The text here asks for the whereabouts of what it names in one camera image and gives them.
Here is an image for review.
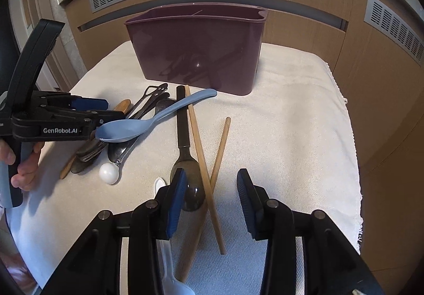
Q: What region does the white ball-end utensil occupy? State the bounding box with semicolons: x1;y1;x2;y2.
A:
99;144;135;185

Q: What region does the black-handled metal spoon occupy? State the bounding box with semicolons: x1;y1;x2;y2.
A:
170;106;206;212

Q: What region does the wooden chopstick crossing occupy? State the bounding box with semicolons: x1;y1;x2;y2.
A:
175;117;231;283
188;104;226;255

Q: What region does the square metal spatula spoon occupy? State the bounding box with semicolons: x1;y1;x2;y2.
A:
70;92;170;173

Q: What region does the blue plastic spoon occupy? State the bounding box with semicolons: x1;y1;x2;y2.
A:
95;89;218;143

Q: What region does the right metal vent grille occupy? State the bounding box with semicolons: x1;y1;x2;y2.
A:
364;0;423;67

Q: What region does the wooden cabinet front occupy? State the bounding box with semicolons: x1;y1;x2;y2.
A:
58;0;423;294

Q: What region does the maroon plastic utensil caddy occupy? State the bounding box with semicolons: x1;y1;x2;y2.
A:
125;3;268;96

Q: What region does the person's left hand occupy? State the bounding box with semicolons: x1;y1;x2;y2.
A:
1;140;45;192

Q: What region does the smiley-handle metal spoon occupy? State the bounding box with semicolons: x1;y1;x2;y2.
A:
126;83;168;119

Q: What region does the white plastic spoon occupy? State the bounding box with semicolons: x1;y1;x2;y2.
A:
152;176;196;295

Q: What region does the plain metal spoon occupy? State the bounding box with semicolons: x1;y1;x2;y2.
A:
108;98;175;166

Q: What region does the white cloth table mat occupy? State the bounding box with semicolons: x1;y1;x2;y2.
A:
6;44;362;294

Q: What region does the wooden-handled utensil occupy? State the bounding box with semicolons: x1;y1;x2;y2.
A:
60;99;131;179

